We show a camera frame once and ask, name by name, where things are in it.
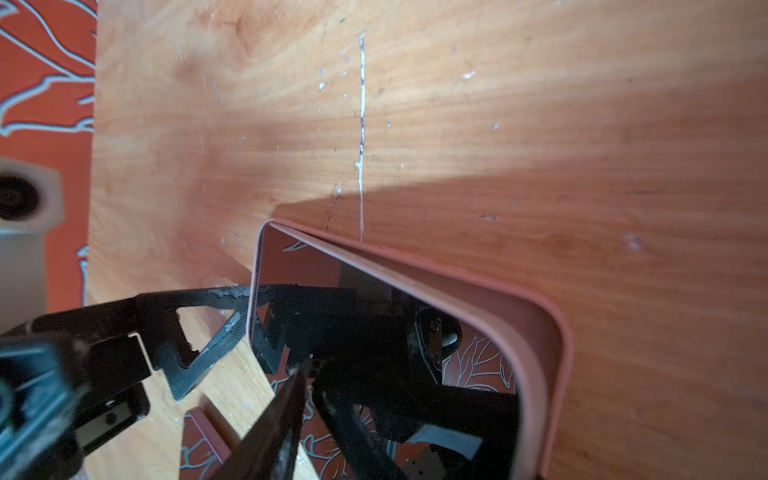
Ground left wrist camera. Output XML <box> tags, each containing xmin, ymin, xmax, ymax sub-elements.
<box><xmin>1</xmin><ymin>158</ymin><xmax>65</xmax><ymax>333</ymax></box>

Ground pink phone case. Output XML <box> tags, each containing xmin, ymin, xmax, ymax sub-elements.
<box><xmin>246</xmin><ymin>219</ymin><xmax>574</xmax><ymax>479</ymax></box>

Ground black smartphone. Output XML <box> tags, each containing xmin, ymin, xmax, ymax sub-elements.
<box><xmin>250</xmin><ymin>229</ymin><xmax>521</xmax><ymax>479</ymax></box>

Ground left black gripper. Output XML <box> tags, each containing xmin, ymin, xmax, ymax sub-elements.
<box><xmin>1</xmin><ymin>286</ymin><xmax>250</xmax><ymax>479</ymax></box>

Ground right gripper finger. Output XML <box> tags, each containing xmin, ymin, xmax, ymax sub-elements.
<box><xmin>212</xmin><ymin>369</ymin><xmax>307</xmax><ymax>480</ymax></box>

